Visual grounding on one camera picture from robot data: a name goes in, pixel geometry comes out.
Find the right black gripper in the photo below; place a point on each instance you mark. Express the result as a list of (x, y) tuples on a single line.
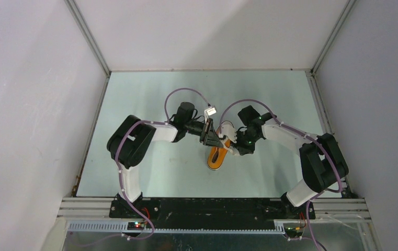
[(242, 149)]

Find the aluminium frame rail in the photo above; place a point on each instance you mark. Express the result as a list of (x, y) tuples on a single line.
[(326, 209)]

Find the controller board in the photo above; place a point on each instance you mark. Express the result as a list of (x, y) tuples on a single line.
[(294, 232), (136, 226)]

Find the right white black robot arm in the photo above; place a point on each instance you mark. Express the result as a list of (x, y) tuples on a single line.
[(322, 162)]

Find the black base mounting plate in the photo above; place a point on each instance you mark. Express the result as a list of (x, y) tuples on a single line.
[(210, 213)]

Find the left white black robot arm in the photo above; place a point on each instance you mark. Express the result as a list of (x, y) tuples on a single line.
[(130, 142)]

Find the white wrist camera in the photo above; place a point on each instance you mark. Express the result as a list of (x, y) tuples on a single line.
[(228, 131), (209, 111)]

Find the left controller board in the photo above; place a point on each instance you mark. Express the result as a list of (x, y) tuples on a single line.
[(136, 226)]

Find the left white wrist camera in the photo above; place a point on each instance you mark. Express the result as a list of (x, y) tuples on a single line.
[(209, 111)]

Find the white shoelace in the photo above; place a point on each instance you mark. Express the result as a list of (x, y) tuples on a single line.
[(226, 144)]

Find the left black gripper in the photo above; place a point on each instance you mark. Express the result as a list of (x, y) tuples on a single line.
[(207, 135)]

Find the right controller board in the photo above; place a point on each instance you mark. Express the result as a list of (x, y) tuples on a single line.
[(294, 232)]

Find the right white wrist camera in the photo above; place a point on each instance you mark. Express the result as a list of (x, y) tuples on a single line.
[(228, 131)]

